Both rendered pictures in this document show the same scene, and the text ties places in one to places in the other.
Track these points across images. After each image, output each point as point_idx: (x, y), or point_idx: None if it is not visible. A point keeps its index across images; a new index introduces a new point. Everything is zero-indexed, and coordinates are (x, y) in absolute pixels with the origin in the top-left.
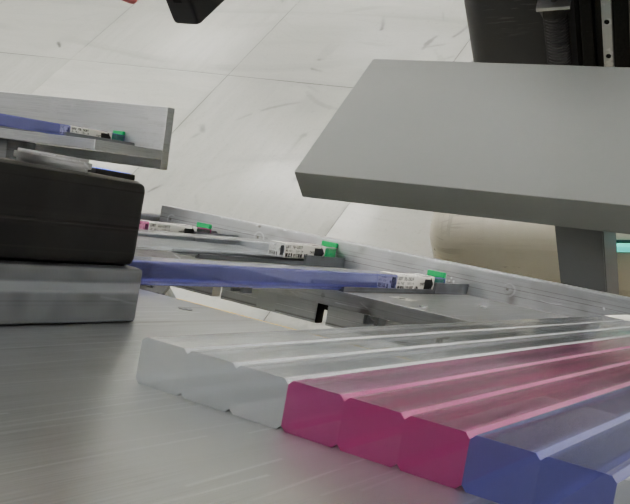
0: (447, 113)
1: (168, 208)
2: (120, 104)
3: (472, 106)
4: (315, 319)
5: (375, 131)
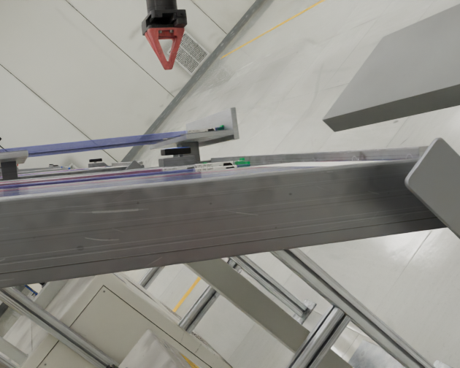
0: (396, 58)
1: (212, 158)
2: (220, 112)
3: (409, 49)
4: None
5: (362, 82)
